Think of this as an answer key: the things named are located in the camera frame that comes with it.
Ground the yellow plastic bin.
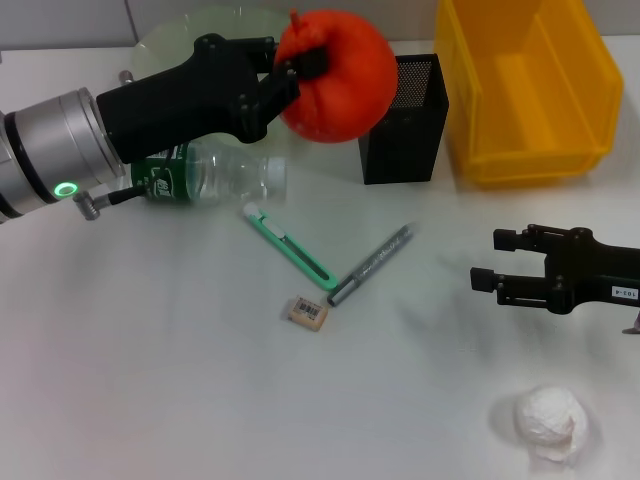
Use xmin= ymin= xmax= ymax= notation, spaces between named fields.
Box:
xmin=433 ymin=0 xmax=625 ymax=190

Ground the orange fruit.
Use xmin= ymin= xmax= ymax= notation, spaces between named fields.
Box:
xmin=273 ymin=7 xmax=399 ymax=145

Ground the green utility knife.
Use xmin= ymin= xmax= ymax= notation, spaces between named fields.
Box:
xmin=242 ymin=201 xmax=340 ymax=293

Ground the green glass fruit bowl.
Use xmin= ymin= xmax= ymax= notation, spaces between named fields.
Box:
xmin=130 ymin=5 xmax=321 ymax=151

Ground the black mesh pen holder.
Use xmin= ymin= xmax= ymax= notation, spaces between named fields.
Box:
xmin=357 ymin=53 xmax=450 ymax=185

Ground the white paper ball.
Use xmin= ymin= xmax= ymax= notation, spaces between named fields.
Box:
xmin=514 ymin=384 xmax=590 ymax=464

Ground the clear green-label water bottle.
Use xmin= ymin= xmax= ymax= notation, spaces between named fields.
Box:
xmin=130 ymin=142 xmax=289 ymax=206

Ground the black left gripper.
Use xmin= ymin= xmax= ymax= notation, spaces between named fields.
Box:
xmin=95 ymin=33 xmax=330 ymax=164

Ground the grey marker pen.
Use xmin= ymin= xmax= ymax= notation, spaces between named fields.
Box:
xmin=327 ymin=221 xmax=417 ymax=307

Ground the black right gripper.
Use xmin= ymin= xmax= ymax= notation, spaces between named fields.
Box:
xmin=469 ymin=223 xmax=640 ymax=316

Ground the beige barcode eraser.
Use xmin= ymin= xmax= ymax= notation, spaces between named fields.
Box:
xmin=287 ymin=294 xmax=330 ymax=332

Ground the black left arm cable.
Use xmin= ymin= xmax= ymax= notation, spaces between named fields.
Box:
xmin=73 ymin=147 xmax=176 ymax=221

